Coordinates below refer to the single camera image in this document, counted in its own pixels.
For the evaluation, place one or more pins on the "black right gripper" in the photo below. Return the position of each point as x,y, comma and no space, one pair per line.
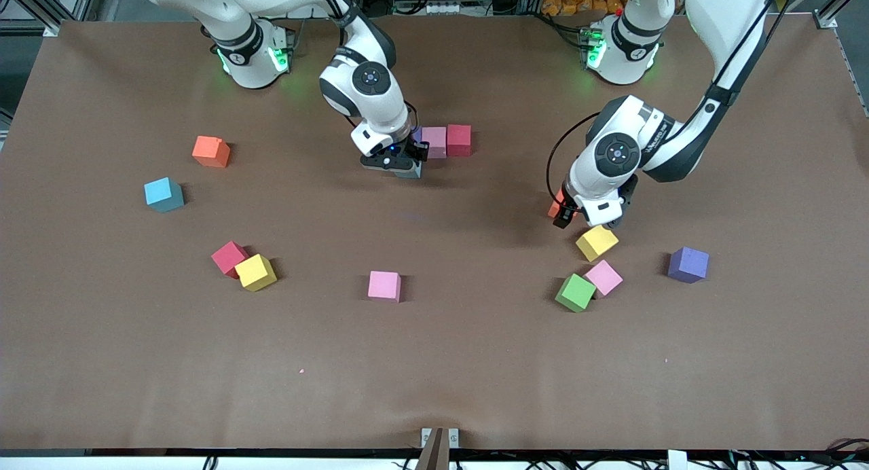
416,150

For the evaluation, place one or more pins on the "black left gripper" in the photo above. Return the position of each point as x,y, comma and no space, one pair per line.
563,215

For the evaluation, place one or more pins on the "orange foam block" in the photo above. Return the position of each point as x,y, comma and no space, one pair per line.
210,152
555,205

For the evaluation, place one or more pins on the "purple foam block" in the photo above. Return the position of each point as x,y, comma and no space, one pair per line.
416,134
688,265

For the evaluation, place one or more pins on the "mauve pink foam block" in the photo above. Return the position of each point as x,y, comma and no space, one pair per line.
434,142

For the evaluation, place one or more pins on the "blue foam block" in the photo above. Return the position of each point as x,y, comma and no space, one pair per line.
411,172
163,195

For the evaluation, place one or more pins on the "red foam block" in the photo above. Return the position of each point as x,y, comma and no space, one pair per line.
459,140
227,258

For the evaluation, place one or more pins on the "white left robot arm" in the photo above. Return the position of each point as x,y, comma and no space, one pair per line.
614,154

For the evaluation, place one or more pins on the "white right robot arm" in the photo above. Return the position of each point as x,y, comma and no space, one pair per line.
366,83

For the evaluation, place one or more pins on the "yellow foam block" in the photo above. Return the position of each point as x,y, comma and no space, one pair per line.
255,272
597,243

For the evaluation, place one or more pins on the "green foam block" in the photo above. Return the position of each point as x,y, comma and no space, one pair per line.
575,293

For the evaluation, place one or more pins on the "white power strip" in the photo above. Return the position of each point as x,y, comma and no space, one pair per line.
441,8

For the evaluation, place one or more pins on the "paper table cover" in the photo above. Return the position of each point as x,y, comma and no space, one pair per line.
434,361

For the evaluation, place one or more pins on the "small white box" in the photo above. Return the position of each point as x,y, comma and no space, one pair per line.
677,460

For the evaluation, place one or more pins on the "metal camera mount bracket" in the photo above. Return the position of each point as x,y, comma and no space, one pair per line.
440,449

